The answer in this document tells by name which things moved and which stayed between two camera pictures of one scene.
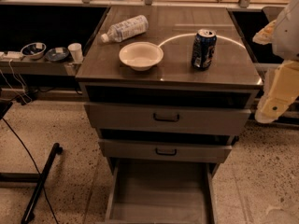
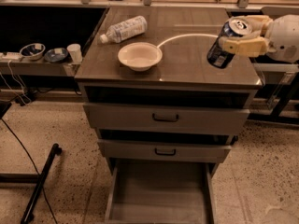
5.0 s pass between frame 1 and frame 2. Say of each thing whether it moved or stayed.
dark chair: stayed
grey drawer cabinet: stayed
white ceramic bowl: stayed
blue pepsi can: moved
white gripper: moved
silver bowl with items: stayed
